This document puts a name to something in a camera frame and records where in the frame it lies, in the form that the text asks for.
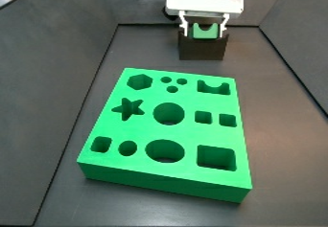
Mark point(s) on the green arch block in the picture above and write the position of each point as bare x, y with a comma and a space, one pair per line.
211, 33

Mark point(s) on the black curved fixture block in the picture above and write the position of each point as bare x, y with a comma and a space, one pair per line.
201, 49

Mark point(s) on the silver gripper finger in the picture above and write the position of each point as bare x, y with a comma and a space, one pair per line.
224, 19
184, 24

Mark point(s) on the green shape sorter board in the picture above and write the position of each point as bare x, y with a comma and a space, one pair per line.
169, 135

